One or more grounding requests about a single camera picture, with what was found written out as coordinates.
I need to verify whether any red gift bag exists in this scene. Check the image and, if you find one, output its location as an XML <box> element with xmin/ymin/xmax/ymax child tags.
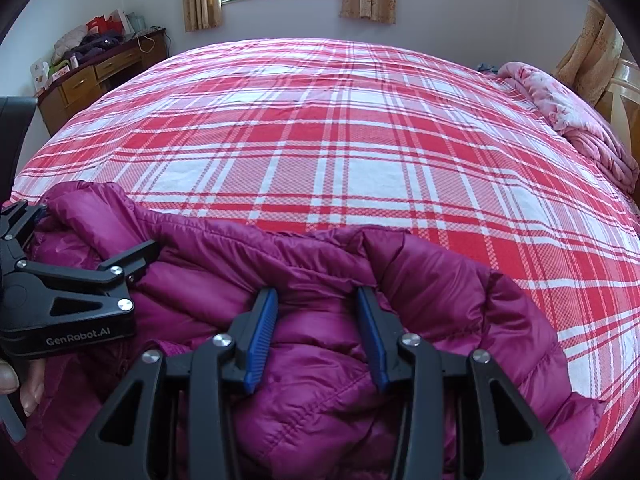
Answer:
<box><xmin>87</xmin><ymin>10</ymin><xmax>127</xmax><ymax>36</ymax></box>

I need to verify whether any pink folded quilt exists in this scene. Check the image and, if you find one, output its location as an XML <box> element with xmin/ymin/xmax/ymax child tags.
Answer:
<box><xmin>497</xmin><ymin>61</ymin><xmax>640</xmax><ymax>193</ymax></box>

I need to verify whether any pale garment pile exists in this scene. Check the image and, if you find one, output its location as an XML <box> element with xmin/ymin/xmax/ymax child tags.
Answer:
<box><xmin>52</xmin><ymin>25</ymin><xmax>98</xmax><ymax>61</ymax></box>

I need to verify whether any dark purple garment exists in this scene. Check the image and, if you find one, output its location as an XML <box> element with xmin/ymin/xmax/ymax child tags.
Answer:
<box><xmin>75</xmin><ymin>32</ymin><xmax>125</xmax><ymax>61</ymax></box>

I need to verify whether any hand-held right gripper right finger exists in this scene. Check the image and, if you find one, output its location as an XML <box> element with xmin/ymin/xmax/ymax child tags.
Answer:
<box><xmin>355</xmin><ymin>286</ymin><xmax>573</xmax><ymax>480</ymax></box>

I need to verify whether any wooden desk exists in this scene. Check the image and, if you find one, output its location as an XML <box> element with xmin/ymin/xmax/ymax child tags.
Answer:
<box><xmin>36</xmin><ymin>27</ymin><xmax>168</xmax><ymax>136</ymax></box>

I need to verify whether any magenta puffer jacket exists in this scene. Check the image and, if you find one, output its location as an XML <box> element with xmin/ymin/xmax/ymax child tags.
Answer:
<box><xmin>2</xmin><ymin>180</ymin><xmax>608</xmax><ymax>480</ymax></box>

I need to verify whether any person's left hand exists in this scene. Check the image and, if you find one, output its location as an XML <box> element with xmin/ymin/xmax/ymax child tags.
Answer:
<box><xmin>0</xmin><ymin>357</ymin><xmax>47</xmax><ymax>417</ymax></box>

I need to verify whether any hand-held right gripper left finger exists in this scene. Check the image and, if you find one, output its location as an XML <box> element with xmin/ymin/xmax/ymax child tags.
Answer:
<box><xmin>57</xmin><ymin>287</ymin><xmax>279</xmax><ymax>480</ymax></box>

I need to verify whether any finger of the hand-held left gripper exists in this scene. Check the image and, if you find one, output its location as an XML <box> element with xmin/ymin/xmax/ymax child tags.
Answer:
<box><xmin>2</xmin><ymin>200</ymin><xmax>48</xmax><ymax>261</ymax></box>
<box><xmin>19</xmin><ymin>239</ymin><xmax>161</xmax><ymax>329</ymax></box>

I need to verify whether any white carton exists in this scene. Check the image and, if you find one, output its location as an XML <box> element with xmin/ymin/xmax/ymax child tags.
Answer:
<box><xmin>30</xmin><ymin>60</ymin><xmax>52</xmax><ymax>92</ymax></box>

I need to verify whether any bed with red plaid sheet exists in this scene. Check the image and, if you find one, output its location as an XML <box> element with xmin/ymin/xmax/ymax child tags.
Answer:
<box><xmin>10</xmin><ymin>37</ymin><xmax>640</xmax><ymax>480</ymax></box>

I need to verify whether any wooden headboard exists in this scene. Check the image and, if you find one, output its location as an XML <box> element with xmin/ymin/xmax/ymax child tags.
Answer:
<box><xmin>595</xmin><ymin>57</ymin><xmax>640</xmax><ymax>161</ymax></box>

